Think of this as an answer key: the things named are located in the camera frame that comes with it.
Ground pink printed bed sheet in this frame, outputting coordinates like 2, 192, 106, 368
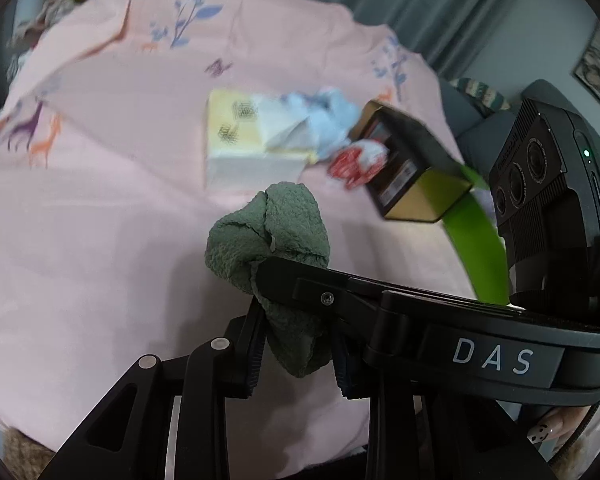
0, 0, 481, 461

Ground green cardboard box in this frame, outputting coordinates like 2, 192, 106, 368
440, 160, 511, 306

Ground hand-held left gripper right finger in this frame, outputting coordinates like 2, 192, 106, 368
331, 330, 561, 480

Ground brown fuzzy rug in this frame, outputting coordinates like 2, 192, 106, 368
2, 427, 56, 480

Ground patterned pillow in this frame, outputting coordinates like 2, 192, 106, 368
450, 77, 512, 111

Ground black and gold box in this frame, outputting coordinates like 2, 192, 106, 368
347, 100, 473, 223

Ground pale yellow packet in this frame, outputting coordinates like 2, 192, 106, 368
205, 89, 321, 188

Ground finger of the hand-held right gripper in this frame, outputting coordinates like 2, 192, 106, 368
252, 256, 382, 351

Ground black cable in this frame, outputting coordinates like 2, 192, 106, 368
550, 385, 600, 471

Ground grey sofa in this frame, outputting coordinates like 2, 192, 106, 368
437, 79, 546, 191

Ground light blue cloth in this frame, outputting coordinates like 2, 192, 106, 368
280, 87, 366, 158

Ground red and white cloth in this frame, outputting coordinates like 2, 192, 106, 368
327, 139, 388, 191

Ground person's right hand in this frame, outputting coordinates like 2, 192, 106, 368
527, 406, 596, 456

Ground green textured cloth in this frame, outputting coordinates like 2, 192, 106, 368
205, 182, 333, 378

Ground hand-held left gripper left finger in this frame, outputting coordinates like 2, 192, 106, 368
39, 302, 267, 480

